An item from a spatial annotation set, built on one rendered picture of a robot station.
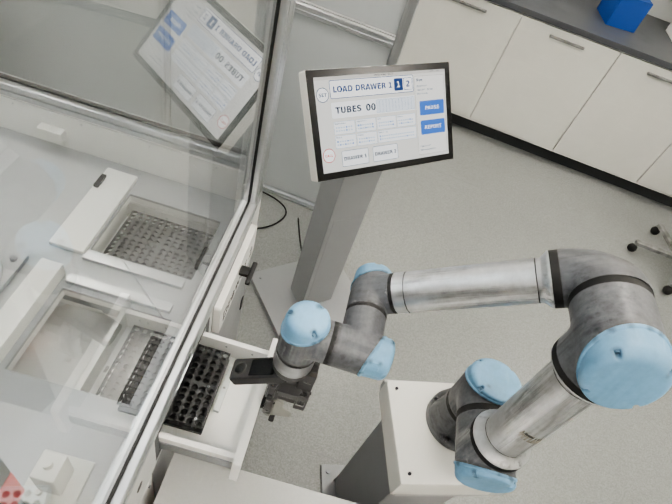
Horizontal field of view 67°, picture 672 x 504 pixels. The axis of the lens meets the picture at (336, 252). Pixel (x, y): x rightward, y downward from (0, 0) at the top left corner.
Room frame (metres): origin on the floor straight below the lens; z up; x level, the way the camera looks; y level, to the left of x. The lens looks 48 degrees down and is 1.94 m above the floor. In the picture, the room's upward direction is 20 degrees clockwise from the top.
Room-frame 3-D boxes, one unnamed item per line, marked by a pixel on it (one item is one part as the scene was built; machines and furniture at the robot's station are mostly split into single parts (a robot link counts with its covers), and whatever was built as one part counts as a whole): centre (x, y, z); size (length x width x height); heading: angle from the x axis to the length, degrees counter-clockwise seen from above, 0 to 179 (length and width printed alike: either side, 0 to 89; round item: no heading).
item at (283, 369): (0.47, 0.00, 1.13); 0.08 x 0.08 x 0.05
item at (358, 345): (0.49, -0.10, 1.20); 0.11 x 0.11 x 0.08; 3
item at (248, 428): (0.46, 0.05, 0.87); 0.29 x 0.02 x 0.11; 4
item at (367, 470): (0.61, -0.41, 0.38); 0.30 x 0.30 x 0.76; 19
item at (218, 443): (0.45, 0.26, 0.86); 0.40 x 0.26 x 0.06; 94
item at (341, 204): (1.38, 0.01, 0.51); 0.50 x 0.45 x 1.02; 43
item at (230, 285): (0.77, 0.22, 0.87); 0.29 x 0.02 x 0.11; 4
